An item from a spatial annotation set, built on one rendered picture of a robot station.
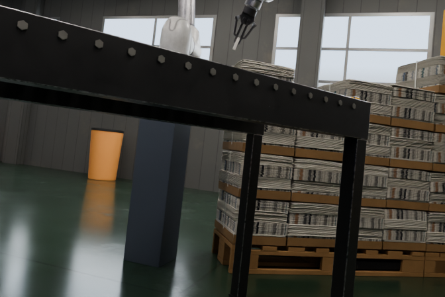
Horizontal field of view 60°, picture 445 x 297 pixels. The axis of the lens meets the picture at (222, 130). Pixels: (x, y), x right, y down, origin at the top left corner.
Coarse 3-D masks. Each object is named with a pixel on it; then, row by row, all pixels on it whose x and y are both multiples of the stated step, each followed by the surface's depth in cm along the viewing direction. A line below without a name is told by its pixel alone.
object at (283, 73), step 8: (240, 64) 197; (248, 64) 193; (256, 64) 194; (264, 64) 195; (272, 64) 196; (256, 72) 194; (264, 72) 195; (272, 72) 196; (280, 72) 197; (288, 72) 198; (288, 80) 198
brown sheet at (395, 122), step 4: (392, 120) 216; (396, 120) 216; (400, 120) 217; (404, 120) 218; (408, 120) 218; (412, 120) 219; (392, 124) 216; (396, 124) 216; (400, 124) 217; (404, 124) 218; (408, 124) 218; (412, 124) 219; (416, 124) 220; (420, 124) 220; (424, 124) 221; (428, 124) 222; (432, 124) 222; (420, 128) 220; (424, 128) 221; (428, 128) 222; (432, 128) 222
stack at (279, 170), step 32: (288, 128) 199; (384, 128) 215; (224, 160) 221; (288, 160) 199; (320, 160) 223; (416, 160) 220; (224, 192) 215; (320, 192) 203; (384, 192) 213; (416, 192) 218; (224, 224) 208; (256, 224) 193; (288, 224) 199; (320, 224) 203; (384, 224) 213; (416, 224) 218; (224, 256) 202; (256, 256) 193; (320, 256) 202; (384, 256) 212; (416, 256) 218
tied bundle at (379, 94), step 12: (336, 84) 221; (348, 84) 209; (360, 84) 211; (372, 84) 213; (348, 96) 209; (360, 96) 211; (372, 96) 213; (384, 96) 215; (372, 108) 213; (384, 108) 215
